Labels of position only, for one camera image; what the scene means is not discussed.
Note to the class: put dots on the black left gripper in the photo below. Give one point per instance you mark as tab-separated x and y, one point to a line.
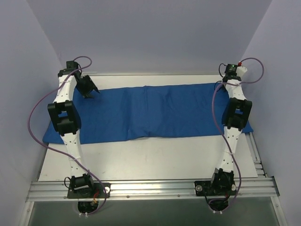
86	85

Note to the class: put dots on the blue surgical cloth wrap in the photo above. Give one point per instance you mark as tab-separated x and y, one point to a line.
123	114

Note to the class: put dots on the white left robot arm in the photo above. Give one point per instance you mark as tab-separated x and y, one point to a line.
66	122

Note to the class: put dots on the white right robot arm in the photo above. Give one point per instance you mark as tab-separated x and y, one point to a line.
236	113

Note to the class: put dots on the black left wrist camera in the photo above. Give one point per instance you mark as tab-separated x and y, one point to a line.
71	65

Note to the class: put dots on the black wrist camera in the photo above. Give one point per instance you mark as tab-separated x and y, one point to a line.
231	70
71	65

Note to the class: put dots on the aluminium back rail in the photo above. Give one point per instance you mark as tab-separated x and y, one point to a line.
144	74

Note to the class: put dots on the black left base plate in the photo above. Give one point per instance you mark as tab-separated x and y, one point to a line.
89	193

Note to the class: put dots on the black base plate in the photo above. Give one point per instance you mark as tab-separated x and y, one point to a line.
208	188
89	193

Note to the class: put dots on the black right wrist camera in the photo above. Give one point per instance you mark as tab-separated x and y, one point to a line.
231	70

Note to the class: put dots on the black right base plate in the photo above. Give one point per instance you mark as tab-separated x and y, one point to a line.
208	188

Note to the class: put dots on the aluminium frame rail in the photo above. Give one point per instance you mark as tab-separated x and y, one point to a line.
151	190

